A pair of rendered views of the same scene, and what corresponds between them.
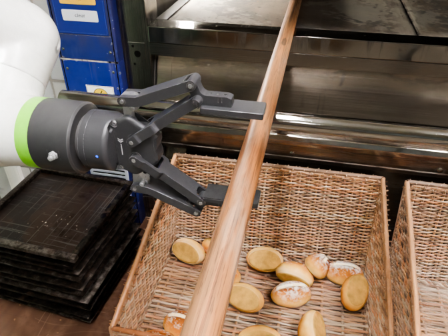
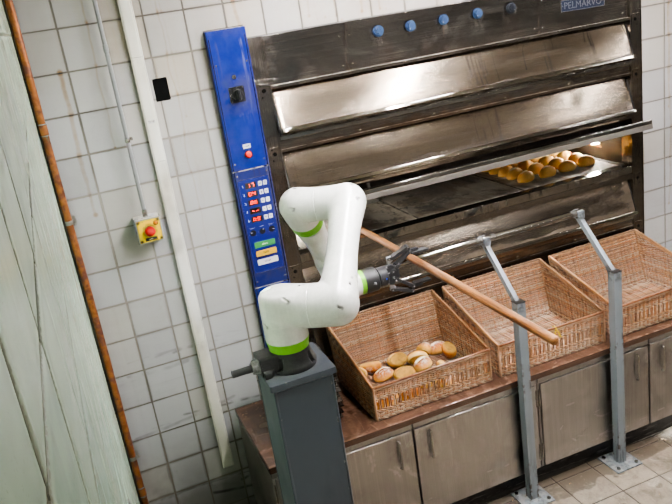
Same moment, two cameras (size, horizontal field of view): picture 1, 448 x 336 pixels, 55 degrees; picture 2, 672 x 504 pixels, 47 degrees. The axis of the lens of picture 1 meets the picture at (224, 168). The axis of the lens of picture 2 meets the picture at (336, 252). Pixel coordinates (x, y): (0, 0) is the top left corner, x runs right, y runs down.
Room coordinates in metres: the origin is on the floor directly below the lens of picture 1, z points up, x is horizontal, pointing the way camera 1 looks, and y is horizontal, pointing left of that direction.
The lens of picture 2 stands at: (-1.74, 1.66, 2.24)
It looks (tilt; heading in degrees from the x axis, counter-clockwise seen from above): 19 degrees down; 329
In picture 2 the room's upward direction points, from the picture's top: 9 degrees counter-clockwise
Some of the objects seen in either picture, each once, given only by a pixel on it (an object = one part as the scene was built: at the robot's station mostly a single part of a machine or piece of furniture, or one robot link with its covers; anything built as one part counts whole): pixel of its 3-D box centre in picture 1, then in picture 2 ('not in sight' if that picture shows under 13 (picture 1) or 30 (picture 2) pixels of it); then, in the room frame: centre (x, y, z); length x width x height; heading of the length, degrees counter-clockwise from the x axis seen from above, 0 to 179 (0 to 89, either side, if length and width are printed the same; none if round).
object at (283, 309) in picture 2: not in sight; (287, 316); (0.12, 0.74, 1.36); 0.16 x 0.13 x 0.19; 46
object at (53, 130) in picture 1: (72, 134); (369, 279); (0.48, 0.20, 1.20); 0.12 x 0.06 x 0.09; 168
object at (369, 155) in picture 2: not in sight; (471, 130); (0.83, -0.70, 1.54); 1.79 x 0.11 x 0.19; 78
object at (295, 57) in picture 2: not in sight; (459, 27); (0.86, -0.71, 1.99); 1.80 x 0.08 x 0.21; 78
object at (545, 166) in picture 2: not in sight; (526, 160); (1.14, -1.36, 1.21); 0.61 x 0.48 x 0.06; 168
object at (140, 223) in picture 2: not in sight; (148, 228); (1.10, 0.77, 1.46); 0.10 x 0.07 x 0.10; 78
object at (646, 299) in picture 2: not in sight; (626, 279); (0.44, -1.25, 0.72); 0.56 x 0.49 x 0.28; 79
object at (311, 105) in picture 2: not in sight; (466, 72); (0.83, -0.70, 1.80); 1.79 x 0.11 x 0.19; 78
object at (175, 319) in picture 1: (183, 323); not in sight; (0.61, 0.09, 0.62); 0.10 x 0.07 x 0.05; 73
